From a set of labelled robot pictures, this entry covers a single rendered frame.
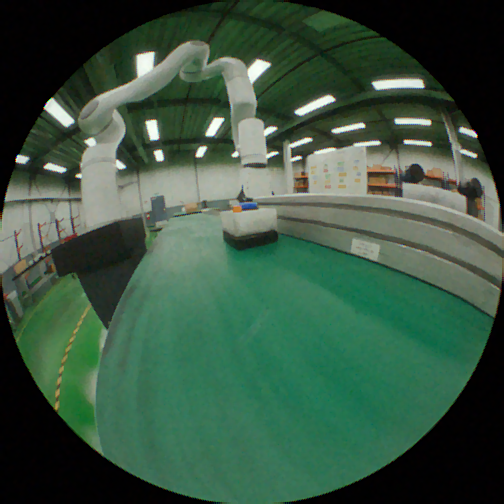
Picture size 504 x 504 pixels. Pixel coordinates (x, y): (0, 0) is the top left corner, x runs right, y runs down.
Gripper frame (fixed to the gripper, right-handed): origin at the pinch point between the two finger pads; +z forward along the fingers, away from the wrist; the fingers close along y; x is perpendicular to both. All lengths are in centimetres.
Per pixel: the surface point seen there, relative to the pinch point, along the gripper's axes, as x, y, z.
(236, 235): 22.3, 16.9, 0.6
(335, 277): 36.4, 12.2, 3.1
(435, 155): 160, -1046, -326
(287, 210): 20.6, 5.0, -2.2
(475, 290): 53, 5, 1
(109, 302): 5, 52, 15
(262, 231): 22.4, 12.3, 0.7
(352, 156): -92, -278, -92
